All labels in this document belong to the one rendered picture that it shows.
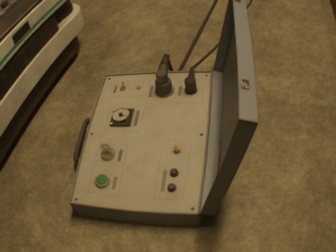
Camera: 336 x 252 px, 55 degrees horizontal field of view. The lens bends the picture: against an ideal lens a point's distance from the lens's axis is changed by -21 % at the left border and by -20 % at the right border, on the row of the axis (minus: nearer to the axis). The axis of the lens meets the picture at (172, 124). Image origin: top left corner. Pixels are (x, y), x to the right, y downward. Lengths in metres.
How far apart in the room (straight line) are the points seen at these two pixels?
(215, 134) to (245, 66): 0.28
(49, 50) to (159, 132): 0.41
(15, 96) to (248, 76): 0.61
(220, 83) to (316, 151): 0.29
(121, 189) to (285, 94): 0.47
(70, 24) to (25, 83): 0.24
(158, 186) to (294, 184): 0.29
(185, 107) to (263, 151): 0.20
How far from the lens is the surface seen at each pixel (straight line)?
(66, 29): 1.09
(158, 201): 0.74
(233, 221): 0.76
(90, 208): 0.77
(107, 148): 0.81
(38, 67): 1.02
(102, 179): 0.78
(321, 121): 0.93
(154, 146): 0.81
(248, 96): 0.52
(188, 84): 0.87
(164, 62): 0.90
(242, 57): 0.58
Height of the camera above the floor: 0.69
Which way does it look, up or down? 48 degrees down
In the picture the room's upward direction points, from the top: 13 degrees counter-clockwise
